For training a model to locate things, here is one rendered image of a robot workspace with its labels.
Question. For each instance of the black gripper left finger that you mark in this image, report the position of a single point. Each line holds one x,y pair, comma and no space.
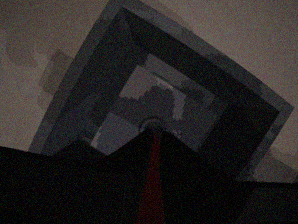
70,192

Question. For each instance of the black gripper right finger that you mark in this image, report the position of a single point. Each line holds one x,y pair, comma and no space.
195,192

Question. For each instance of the red peg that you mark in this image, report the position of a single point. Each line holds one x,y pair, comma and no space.
150,210

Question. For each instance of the dark grey open box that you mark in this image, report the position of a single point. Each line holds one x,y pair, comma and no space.
128,33

